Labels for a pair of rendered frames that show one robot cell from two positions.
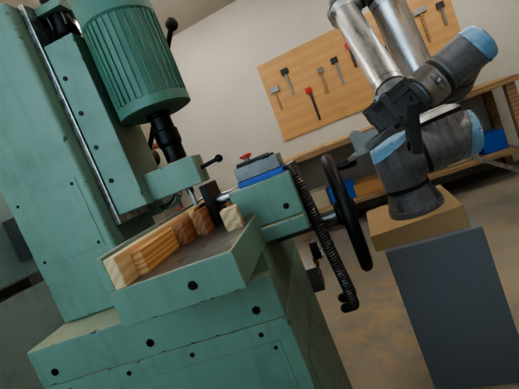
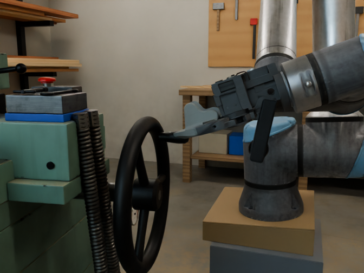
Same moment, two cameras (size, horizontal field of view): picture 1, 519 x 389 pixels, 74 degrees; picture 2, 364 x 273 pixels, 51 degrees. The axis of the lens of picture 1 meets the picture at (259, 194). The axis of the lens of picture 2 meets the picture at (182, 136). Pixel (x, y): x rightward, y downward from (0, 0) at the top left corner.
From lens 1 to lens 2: 0.28 m
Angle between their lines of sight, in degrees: 4
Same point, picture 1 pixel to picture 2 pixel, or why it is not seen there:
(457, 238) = (291, 264)
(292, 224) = (45, 192)
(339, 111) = not seen: hidden behind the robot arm
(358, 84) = (309, 37)
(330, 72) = not seen: hidden behind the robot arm
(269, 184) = (39, 130)
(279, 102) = (219, 22)
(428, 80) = (296, 79)
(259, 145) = (179, 59)
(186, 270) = not seen: outside the picture
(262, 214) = (20, 163)
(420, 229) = (258, 236)
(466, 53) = (354, 65)
